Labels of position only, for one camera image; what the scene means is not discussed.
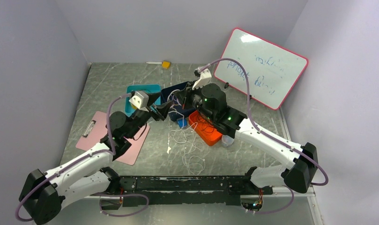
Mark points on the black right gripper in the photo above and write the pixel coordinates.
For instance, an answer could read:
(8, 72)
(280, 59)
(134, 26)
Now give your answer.
(186, 95)

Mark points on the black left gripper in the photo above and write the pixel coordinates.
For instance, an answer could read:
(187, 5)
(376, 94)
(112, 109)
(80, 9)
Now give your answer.
(163, 111)

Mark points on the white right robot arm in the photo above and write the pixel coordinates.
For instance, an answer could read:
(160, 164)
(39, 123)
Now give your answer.
(297, 162)

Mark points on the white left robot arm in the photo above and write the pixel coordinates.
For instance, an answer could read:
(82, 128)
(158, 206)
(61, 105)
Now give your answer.
(45, 194)

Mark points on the navy blue plastic tray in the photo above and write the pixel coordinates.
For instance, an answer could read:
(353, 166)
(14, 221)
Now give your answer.
(174, 116)

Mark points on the teal plastic tray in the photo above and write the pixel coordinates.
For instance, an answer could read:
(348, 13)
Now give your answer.
(147, 88)

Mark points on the orange plastic tray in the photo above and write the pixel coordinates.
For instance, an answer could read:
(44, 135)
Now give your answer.
(204, 129)

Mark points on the yellow block eraser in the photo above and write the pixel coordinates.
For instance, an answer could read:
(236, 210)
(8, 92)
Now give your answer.
(165, 64)

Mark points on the clear plastic cup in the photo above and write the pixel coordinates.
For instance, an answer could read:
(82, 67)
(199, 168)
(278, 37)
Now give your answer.
(226, 141)

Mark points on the pink clipboard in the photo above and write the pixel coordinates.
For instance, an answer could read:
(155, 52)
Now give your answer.
(96, 130)

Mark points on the pink framed whiteboard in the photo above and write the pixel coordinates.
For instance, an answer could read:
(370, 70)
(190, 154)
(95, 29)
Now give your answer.
(265, 70)

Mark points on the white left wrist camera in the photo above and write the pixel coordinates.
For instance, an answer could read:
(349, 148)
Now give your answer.
(139, 100)

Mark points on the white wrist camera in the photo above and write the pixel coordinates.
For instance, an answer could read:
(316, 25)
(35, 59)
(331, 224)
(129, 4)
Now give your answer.
(203, 78)
(139, 100)

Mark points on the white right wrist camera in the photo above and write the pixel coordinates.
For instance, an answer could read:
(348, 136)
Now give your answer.
(203, 78)

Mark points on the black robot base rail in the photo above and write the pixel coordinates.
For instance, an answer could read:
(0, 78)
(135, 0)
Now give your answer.
(167, 190)

